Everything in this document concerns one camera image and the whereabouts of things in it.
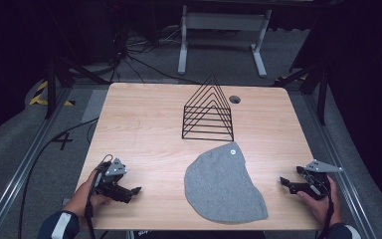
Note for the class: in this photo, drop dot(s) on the person's right hand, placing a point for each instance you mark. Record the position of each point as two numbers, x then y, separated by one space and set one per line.
321 207

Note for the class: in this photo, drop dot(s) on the black tripod stand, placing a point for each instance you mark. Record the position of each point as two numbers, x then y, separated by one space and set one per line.
321 96
51 86

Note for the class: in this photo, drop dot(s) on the grey felt cloth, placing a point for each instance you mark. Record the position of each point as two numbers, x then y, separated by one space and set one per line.
220 186

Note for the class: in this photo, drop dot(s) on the person's left hand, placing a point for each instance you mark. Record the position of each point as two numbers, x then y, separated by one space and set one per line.
83 195

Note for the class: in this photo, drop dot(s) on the yellow and black tape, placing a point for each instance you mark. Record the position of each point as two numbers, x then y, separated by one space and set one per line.
38 96

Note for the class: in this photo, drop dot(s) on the white metal desk frame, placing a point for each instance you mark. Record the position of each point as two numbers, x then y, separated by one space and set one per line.
224 21

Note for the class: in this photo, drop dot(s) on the dark round table grommet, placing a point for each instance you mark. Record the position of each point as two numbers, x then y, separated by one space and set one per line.
234 99

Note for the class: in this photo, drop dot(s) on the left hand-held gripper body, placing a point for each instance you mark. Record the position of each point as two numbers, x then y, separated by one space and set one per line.
112 181

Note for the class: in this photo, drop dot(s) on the aluminium floor rail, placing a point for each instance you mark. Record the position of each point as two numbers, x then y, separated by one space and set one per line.
23 169
348 179

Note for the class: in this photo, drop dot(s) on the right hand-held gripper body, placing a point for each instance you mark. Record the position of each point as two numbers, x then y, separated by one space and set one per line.
313 186

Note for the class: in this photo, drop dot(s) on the person's dark clothing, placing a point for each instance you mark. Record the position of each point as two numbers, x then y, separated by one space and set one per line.
195 235

